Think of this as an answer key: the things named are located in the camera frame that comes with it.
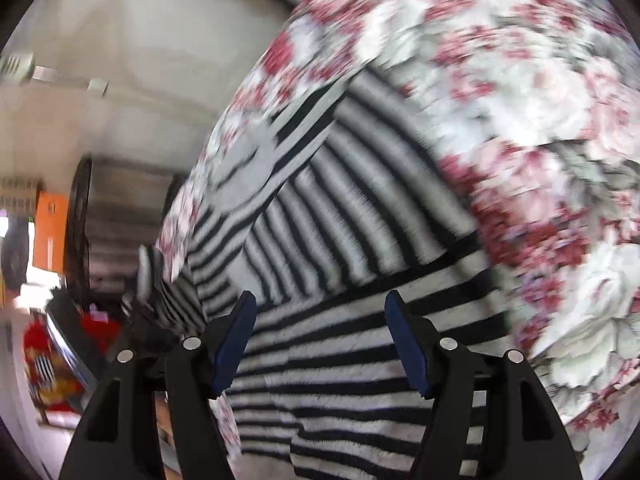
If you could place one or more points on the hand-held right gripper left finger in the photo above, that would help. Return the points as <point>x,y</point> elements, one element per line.
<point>231,345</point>

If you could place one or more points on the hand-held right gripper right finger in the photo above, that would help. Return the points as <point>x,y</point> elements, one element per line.
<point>407,345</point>

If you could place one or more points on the black white striped sweater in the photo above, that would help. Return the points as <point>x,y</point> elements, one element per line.
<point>350,330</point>

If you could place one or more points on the red cloth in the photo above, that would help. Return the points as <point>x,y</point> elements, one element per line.
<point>102,332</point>

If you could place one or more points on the red yellow printed bag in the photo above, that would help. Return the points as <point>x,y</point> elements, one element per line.
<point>45,370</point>

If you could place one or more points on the black round fan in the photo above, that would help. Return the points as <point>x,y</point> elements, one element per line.
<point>79,220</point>

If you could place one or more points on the orange box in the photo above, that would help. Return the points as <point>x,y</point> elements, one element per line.
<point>50,230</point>

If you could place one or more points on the floral bedsheet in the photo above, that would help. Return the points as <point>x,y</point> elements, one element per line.
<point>500,85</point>

